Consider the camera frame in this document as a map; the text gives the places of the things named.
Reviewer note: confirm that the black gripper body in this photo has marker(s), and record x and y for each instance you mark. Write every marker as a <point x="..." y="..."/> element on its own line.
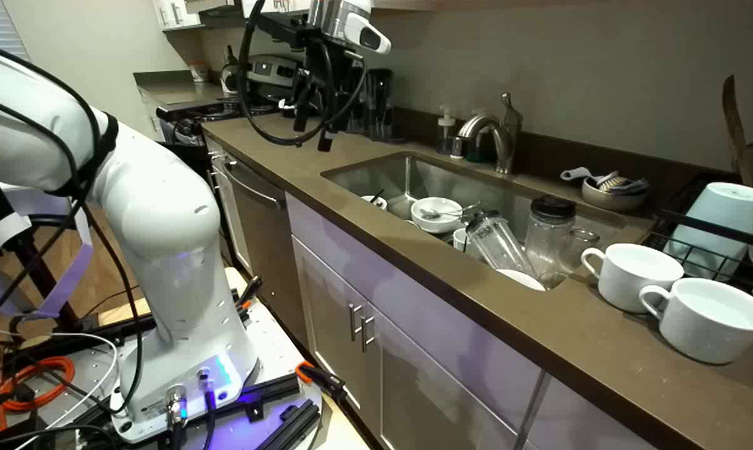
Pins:
<point x="322" y="75"/>

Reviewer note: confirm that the white ceramic mug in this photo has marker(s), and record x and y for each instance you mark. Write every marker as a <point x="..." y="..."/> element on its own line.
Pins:
<point x="634" y="279"/>
<point x="709" y="325"/>

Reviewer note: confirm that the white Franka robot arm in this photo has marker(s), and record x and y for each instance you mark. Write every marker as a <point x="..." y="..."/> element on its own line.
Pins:
<point x="165" y="234"/>

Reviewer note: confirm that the stainless steel sink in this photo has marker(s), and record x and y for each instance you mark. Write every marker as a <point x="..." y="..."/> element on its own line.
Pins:
<point x="440" y="177"/>

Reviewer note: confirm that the dark countertop appliance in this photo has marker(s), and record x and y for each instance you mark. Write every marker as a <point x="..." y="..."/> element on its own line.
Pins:
<point x="377" y="104"/>

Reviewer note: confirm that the small white saucer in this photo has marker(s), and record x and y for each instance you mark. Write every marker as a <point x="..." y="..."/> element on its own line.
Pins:
<point x="377" y="200"/>

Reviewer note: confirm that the black kitchen stove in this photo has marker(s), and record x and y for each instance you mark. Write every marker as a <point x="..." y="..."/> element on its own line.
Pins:
<point x="189" y="134"/>

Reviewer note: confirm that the small pump soap dispenser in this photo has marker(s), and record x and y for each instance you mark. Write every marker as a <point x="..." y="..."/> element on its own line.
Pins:
<point x="447" y="134"/>

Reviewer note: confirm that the stainless steel dishwasher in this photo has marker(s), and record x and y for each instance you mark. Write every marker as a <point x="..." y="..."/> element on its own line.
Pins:
<point x="267" y="250"/>

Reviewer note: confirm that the white ceramic bowl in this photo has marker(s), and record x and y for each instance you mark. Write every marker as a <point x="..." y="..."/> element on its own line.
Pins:
<point x="437" y="215"/>

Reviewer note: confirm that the brushed metal kitchen faucet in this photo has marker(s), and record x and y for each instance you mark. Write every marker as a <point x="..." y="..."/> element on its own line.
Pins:
<point x="479" y="134"/>

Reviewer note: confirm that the small white cup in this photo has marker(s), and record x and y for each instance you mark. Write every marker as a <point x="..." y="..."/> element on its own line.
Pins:
<point x="463" y="239"/>

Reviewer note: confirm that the clear plastic container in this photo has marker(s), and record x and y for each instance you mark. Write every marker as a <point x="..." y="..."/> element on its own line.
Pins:
<point x="499" y="244"/>

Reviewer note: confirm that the white speckled robot table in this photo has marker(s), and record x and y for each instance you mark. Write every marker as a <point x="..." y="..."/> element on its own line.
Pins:
<point x="284" y="351"/>

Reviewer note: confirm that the lavender base cabinet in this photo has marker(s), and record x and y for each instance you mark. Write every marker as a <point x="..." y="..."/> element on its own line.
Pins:
<point x="425" y="334"/>

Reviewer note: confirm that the white round plate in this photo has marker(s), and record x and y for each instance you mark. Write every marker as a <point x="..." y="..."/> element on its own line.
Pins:
<point x="522" y="280"/>

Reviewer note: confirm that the white plastic utensil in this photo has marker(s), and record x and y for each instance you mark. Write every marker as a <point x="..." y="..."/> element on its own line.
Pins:
<point x="574" y="172"/>

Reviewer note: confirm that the black clamp bar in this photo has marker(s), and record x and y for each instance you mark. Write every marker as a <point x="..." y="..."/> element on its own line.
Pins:
<point x="259" y="391"/>
<point x="290" y="425"/>

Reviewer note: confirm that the clear drinking glass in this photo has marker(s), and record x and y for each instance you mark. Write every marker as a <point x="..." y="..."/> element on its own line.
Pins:
<point x="587" y="249"/>

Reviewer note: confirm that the small grey utensil dish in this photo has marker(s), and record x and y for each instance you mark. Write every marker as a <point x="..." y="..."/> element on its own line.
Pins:
<point x="617" y="195"/>

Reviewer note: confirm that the black stand leg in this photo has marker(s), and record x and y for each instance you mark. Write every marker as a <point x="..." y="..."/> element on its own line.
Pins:
<point x="45" y="279"/>

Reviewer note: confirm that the pale blue plastic container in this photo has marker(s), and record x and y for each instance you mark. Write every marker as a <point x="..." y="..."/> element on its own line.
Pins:
<point x="726" y="209"/>

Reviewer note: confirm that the wooden spatula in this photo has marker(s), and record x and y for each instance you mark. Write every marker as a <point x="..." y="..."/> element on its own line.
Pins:
<point x="736" y="125"/>

